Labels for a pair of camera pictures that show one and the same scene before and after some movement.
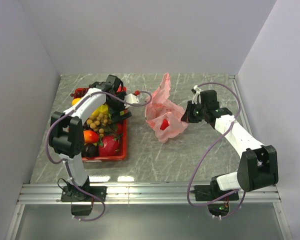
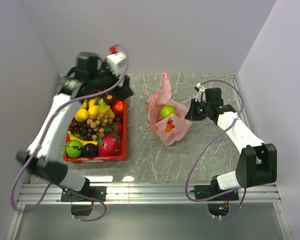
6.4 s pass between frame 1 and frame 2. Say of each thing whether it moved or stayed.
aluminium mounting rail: stayed
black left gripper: moved
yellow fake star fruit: stayed
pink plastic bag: moved
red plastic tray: stayed
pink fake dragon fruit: stayed
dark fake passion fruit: stayed
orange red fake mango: moved
